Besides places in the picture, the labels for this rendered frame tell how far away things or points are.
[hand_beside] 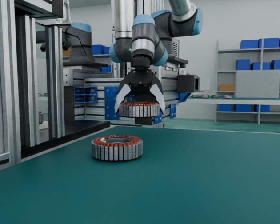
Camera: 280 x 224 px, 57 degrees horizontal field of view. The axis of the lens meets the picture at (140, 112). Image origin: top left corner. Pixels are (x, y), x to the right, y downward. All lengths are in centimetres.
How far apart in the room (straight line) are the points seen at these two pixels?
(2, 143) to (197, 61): 694
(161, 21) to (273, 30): 630
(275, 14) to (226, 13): 117
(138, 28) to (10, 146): 53
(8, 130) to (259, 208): 44
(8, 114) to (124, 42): 58
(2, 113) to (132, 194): 30
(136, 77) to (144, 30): 17
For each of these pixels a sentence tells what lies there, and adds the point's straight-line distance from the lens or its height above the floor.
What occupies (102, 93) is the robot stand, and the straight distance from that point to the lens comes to 142.
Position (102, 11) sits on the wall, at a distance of 834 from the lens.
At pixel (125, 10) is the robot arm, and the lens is 102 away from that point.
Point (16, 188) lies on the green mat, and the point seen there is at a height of 75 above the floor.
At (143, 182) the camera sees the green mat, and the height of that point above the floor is 75.
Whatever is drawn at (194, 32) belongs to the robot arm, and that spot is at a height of 115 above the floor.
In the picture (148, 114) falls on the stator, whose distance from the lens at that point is 67.
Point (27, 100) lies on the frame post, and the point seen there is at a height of 87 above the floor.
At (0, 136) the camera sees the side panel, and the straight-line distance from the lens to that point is 55.
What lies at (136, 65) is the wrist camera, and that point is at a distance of 70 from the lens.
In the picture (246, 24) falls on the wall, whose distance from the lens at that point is 746.
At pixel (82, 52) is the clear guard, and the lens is 94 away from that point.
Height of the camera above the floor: 90
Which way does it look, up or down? 6 degrees down
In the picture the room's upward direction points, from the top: straight up
